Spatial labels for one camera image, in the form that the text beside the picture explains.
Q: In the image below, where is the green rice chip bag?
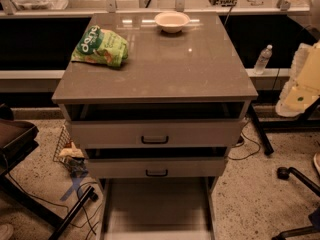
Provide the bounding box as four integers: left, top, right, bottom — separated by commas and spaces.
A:
71, 25, 128, 67

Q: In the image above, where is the wire basket with items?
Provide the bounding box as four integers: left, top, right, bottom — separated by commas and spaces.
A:
53, 126, 87, 174

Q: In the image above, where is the middle drawer with black handle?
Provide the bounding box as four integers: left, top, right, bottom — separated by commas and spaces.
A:
86, 147, 226, 178

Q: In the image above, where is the black office chair base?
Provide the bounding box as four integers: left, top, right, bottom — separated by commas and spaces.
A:
270, 166, 320, 240

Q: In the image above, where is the blue tape cross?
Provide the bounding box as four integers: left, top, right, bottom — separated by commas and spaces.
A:
60, 170, 88, 201

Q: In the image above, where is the white paper bowl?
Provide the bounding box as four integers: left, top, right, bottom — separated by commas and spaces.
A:
154, 12, 190, 33

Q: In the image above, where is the grey drawer cabinet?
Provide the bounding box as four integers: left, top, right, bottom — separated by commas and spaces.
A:
51, 11, 259, 192

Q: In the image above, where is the drawer with black handle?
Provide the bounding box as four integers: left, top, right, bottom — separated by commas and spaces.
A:
61, 101, 249, 149
86, 147, 226, 178

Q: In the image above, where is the black tray on stand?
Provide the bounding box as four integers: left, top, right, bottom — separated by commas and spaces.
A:
0, 103, 38, 176

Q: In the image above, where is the top drawer with black handle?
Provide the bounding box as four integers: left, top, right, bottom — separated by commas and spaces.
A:
61, 101, 249, 149

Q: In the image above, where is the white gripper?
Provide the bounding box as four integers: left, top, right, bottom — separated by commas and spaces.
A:
275, 42, 320, 117

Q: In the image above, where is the black table leg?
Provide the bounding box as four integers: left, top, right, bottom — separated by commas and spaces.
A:
248, 105, 274, 156

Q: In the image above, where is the black floor cable right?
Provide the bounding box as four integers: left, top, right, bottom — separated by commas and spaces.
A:
227, 118, 262, 162

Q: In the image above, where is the clear plastic water bottle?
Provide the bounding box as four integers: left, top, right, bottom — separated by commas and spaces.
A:
253, 44, 273, 75

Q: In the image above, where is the black floor cable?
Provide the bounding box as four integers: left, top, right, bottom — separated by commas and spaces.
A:
227, 118, 262, 162
0, 152, 104, 240

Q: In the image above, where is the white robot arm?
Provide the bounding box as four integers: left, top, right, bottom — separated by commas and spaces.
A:
275, 0, 320, 117

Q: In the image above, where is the open bottom drawer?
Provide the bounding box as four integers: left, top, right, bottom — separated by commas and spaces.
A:
96, 178, 216, 240

